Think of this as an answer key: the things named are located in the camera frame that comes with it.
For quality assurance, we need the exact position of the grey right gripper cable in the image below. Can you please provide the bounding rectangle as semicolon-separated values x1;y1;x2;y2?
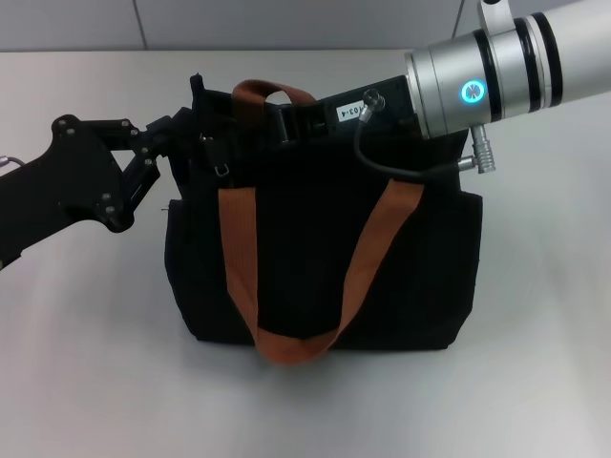
355;89;498;177

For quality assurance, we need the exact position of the silver zipper pull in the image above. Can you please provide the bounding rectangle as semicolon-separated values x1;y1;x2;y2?
199;134;231;177

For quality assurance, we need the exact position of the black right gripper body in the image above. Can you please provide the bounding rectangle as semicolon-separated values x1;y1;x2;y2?
278;75;424;145

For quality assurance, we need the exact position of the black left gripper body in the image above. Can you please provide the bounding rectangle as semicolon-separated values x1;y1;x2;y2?
0;114;127;271

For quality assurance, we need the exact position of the black bag with brown handles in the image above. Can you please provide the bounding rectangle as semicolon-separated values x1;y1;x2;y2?
159;72;484;366

